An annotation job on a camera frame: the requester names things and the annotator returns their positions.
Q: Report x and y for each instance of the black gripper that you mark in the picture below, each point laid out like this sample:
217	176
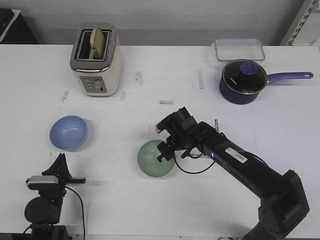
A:
178	125
53	188

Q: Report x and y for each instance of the green bowl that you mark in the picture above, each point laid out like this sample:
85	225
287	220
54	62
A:
148	162

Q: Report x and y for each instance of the blue bowl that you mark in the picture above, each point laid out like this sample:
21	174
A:
69	133

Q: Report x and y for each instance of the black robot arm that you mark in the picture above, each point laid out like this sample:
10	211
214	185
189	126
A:
283	200
44	212

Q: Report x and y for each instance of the dark blue saucepan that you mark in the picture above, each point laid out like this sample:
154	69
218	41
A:
242	99

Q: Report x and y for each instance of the cream and chrome toaster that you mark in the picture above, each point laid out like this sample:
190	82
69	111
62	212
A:
97	77

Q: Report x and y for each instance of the glass pot lid blue knob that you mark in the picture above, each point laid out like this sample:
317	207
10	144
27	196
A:
244	76

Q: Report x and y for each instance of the clear plastic food container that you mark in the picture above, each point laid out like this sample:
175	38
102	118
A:
229	49

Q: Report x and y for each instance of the slice of toast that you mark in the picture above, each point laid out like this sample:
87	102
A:
97	43

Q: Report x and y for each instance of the white metal shelf upright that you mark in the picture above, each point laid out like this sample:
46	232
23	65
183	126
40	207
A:
307	8

